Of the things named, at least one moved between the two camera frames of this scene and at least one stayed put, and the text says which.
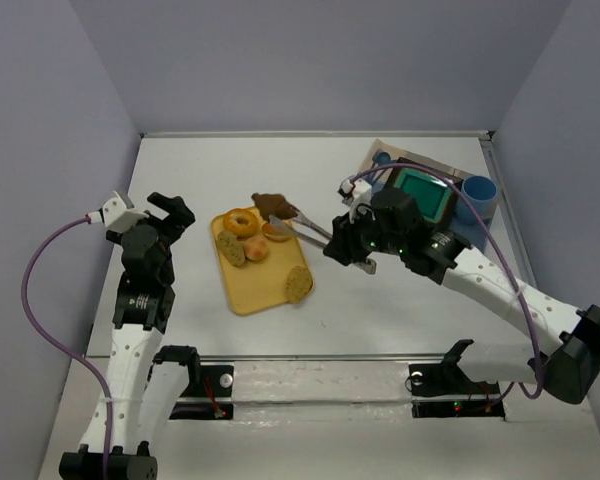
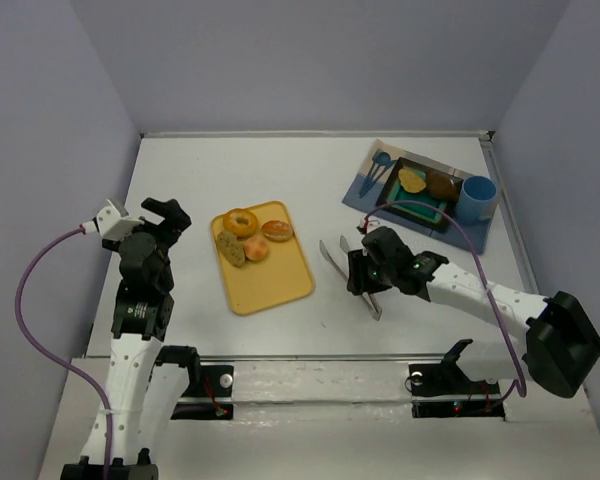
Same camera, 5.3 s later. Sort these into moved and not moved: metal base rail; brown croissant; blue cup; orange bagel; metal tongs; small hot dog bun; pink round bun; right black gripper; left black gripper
Moved: right black gripper; metal tongs; brown croissant
Not moved: pink round bun; orange bagel; blue cup; small hot dog bun; metal base rail; left black gripper
